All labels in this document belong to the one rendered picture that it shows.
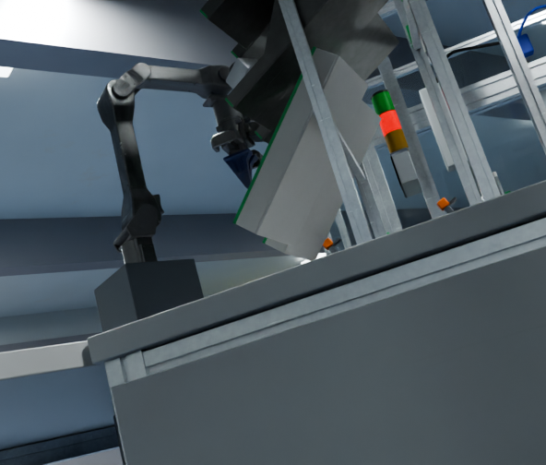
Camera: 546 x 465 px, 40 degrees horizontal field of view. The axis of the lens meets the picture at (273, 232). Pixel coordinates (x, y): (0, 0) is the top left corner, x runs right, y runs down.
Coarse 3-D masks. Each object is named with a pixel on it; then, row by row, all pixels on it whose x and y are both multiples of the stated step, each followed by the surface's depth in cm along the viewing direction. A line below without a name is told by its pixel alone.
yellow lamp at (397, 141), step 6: (390, 132) 172; (396, 132) 172; (402, 132) 172; (390, 138) 172; (396, 138) 172; (402, 138) 171; (390, 144) 172; (396, 144) 171; (402, 144) 171; (390, 150) 173; (396, 150) 171; (408, 150) 173
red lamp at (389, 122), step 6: (384, 114) 174; (390, 114) 173; (396, 114) 174; (384, 120) 174; (390, 120) 173; (396, 120) 173; (384, 126) 174; (390, 126) 172; (396, 126) 172; (384, 132) 174
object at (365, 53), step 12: (372, 24) 122; (384, 24) 124; (360, 36) 122; (372, 36) 125; (384, 36) 127; (348, 48) 123; (360, 48) 125; (372, 48) 128; (384, 48) 130; (348, 60) 125; (360, 60) 128; (372, 60) 130; (360, 72) 131; (372, 72) 133; (264, 132) 127
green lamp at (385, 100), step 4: (384, 92) 175; (388, 92) 175; (376, 96) 175; (380, 96) 175; (384, 96) 175; (388, 96) 175; (372, 100) 177; (376, 100) 175; (380, 100) 175; (384, 100) 174; (388, 100) 174; (376, 104) 175; (380, 104) 174; (384, 104) 174; (388, 104) 174; (392, 104) 174; (376, 108) 175; (380, 108) 174; (384, 108) 174; (388, 108) 174; (392, 108) 174; (376, 112) 176; (380, 112) 174; (384, 112) 174
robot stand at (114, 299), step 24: (144, 264) 129; (168, 264) 132; (192, 264) 135; (96, 288) 137; (120, 288) 129; (144, 288) 127; (168, 288) 130; (192, 288) 133; (120, 312) 129; (144, 312) 126
